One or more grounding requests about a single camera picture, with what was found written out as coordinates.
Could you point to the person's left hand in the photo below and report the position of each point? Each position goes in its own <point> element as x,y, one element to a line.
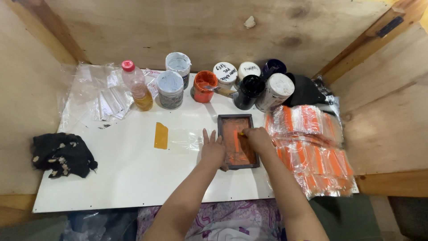
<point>213,152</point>

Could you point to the person's right hand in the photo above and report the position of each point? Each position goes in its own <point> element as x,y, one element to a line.
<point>259,140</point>

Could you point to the person's right fingers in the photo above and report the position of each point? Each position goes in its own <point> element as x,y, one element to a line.
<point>247,132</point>

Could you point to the small wooden screen printing frame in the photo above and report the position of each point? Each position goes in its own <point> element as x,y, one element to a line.
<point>238,141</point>

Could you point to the orange squeegee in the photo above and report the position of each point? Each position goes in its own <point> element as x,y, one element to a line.
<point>236,140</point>

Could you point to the open black paint jar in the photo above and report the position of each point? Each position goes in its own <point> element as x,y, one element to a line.
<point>249,92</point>

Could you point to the paint stained wooden spatula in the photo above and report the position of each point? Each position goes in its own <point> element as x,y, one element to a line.
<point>220,91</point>

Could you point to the plain white lidded jar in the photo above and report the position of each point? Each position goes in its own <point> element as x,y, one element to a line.
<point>276,92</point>

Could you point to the white lidded jar with long writing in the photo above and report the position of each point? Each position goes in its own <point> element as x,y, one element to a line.
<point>225,75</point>

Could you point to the white lidded jar with short writing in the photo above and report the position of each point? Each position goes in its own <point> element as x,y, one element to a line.
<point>248,70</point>

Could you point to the open orange paint jar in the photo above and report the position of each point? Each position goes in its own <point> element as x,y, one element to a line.
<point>204,86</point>

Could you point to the pile of orange printed plastic bags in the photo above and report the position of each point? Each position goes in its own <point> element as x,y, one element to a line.
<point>309,150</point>

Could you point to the dark blue jar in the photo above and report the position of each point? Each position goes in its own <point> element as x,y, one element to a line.
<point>273,67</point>

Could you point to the black plastic bag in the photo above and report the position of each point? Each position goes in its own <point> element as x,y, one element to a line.
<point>306,90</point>

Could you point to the yellow tape strip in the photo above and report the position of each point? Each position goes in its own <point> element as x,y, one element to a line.
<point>161,135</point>

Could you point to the large grey lidded paint jar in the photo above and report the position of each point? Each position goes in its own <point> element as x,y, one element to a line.
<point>170,89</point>

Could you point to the person's purple patterned clothing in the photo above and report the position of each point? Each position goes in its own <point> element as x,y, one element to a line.
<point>214,221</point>

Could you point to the small grey lidded paint jar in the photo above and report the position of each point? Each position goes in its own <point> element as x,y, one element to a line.
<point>178,67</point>

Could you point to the white board work surface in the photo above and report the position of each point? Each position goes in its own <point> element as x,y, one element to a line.
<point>133,167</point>

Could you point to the plastic bottle with pink cap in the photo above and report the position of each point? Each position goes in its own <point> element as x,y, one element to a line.
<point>137,86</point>

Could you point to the pile of clear plastic bags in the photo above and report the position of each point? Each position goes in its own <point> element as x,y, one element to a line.
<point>97,95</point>

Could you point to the black metal hinge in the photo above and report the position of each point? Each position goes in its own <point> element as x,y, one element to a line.
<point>389,26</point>

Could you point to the black stained rag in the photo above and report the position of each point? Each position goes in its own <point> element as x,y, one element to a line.
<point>62,154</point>

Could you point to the clear plastic bag under frame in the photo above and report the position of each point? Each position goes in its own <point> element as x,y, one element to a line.
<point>187,140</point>

